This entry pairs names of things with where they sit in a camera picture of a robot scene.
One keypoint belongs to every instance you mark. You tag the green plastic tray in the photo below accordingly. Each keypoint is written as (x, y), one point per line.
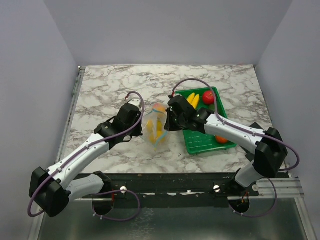
(196, 142)

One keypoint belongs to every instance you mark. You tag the clear zip bag teal zipper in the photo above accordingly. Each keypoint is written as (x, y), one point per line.
(155, 116)

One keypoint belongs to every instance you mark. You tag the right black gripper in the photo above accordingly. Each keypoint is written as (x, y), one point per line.
(169, 125)

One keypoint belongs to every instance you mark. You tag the aluminium frame rail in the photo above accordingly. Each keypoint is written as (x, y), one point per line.
(74, 99)
(286, 188)

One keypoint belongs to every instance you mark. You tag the yellow lemon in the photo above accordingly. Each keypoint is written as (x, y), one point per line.
(150, 126)
(157, 140)

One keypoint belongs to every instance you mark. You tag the aluminium frame rail left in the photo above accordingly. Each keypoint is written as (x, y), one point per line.
(74, 99)

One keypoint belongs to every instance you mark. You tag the aluminium frame rail right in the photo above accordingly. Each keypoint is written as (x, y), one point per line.
(286, 188)

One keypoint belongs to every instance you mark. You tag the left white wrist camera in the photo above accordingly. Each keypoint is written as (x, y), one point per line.
(135, 102)

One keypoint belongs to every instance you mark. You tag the black digital scale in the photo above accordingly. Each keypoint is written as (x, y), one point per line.
(250, 156)

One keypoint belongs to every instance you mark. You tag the orange fruit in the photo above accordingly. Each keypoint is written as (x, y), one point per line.
(221, 140)

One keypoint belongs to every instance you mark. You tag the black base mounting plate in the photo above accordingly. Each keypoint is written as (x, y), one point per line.
(169, 190)

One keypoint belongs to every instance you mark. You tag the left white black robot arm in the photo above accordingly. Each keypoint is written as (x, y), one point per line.
(54, 187)

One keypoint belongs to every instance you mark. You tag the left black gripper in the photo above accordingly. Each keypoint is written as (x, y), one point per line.
(138, 132)

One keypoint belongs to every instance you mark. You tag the yellow peach with leaf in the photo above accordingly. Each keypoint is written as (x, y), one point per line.
(159, 107)

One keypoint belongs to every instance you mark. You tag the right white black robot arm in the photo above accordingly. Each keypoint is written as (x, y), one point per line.
(266, 145)

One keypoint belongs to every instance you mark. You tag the red apple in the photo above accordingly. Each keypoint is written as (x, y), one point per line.
(208, 98)

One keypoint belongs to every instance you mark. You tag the yellow banana bunch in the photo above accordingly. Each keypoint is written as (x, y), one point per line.
(194, 99)

